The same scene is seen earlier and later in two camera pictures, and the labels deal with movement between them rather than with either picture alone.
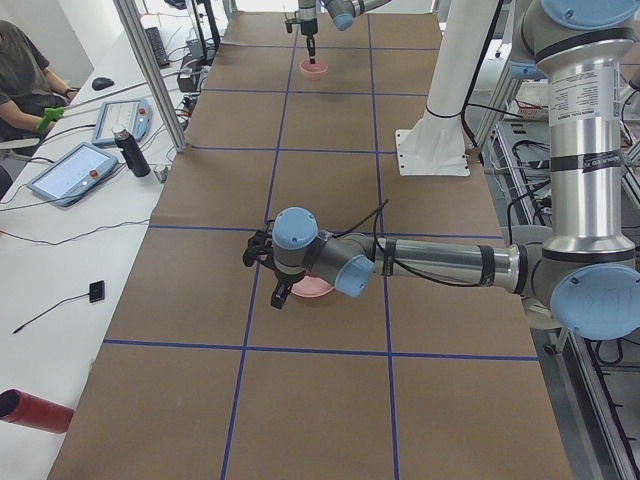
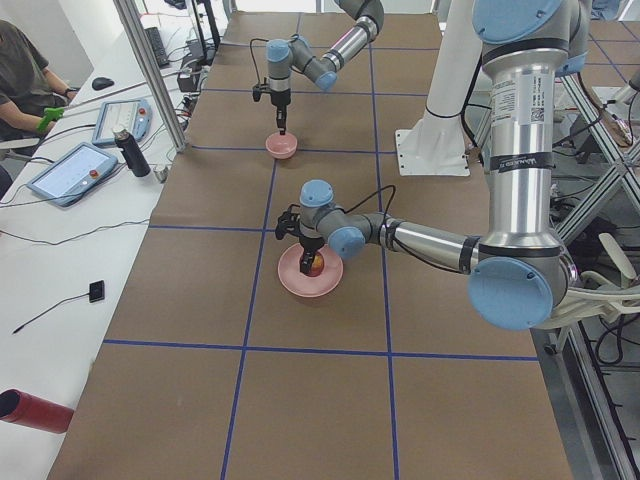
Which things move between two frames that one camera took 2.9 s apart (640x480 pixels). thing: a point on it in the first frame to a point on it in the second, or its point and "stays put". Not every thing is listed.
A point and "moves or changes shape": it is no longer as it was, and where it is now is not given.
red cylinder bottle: x=19 y=407 stays put
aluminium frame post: x=127 y=13 stays put
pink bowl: x=313 y=71 moves or changes shape
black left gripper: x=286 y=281 to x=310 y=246
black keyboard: x=157 y=46 stays put
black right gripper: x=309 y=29 to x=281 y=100
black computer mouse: x=100 y=83 stays put
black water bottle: x=132 y=153 stays put
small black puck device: x=96 y=291 stays put
